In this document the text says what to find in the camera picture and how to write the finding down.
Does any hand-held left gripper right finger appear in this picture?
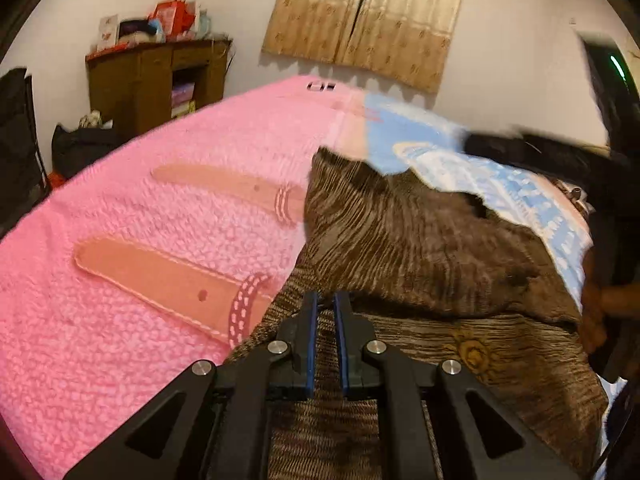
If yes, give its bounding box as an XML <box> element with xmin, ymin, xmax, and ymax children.
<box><xmin>332</xmin><ymin>290</ymin><xmax>582</xmax><ymax>480</ymax></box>

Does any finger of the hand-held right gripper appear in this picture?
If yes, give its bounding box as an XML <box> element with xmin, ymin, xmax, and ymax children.
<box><xmin>462</xmin><ymin>131</ymin><xmax>608</xmax><ymax>186</ymax></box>

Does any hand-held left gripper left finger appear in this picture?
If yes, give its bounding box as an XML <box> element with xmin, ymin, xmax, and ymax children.
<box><xmin>62</xmin><ymin>290</ymin><xmax>321</xmax><ymax>480</ymax></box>

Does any brown knit garment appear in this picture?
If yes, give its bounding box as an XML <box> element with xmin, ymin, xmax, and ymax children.
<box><xmin>222</xmin><ymin>146</ymin><xmax>610</xmax><ymax>480</ymax></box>

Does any person's right hand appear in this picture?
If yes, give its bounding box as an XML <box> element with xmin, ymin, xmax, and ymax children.
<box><xmin>579</xmin><ymin>249</ymin><xmax>623</xmax><ymax>357</ymax></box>

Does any pink and blue printed blanket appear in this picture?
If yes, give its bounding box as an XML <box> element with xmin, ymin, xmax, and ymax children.
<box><xmin>0</xmin><ymin>75</ymin><xmax>608</xmax><ymax>480</ymax></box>

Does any beige patterned curtain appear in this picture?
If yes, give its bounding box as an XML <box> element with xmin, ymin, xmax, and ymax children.
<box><xmin>261</xmin><ymin>0</ymin><xmax>468</xmax><ymax>95</ymax></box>

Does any stack of books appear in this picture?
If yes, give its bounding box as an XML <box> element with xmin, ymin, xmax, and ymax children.
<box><xmin>171</xmin><ymin>81</ymin><xmax>197</xmax><ymax>119</ymax></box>

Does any black bag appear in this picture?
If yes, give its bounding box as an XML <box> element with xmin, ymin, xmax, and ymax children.
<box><xmin>51</xmin><ymin>121</ymin><xmax>121</xmax><ymax>180</ymax></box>

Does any brown wooden cabinet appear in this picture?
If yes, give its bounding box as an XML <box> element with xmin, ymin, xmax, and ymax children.
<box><xmin>85</xmin><ymin>37</ymin><xmax>232</xmax><ymax>136</ymax></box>

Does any red packet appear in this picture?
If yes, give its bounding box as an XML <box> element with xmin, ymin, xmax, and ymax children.
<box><xmin>149</xmin><ymin>0</ymin><xmax>202</xmax><ymax>42</ymax></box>

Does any black chair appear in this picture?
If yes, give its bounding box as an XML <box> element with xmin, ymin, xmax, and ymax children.
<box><xmin>0</xmin><ymin>66</ymin><xmax>52</xmax><ymax>238</ymax></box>

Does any dark purple box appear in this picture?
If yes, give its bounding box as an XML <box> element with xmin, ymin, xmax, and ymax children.
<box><xmin>118</xmin><ymin>17</ymin><xmax>153</xmax><ymax>43</ymax></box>

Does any white card box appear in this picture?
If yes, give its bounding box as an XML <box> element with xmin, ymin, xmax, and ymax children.
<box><xmin>96</xmin><ymin>14</ymin><xmax>119</xmax><ymax>52</ymax></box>

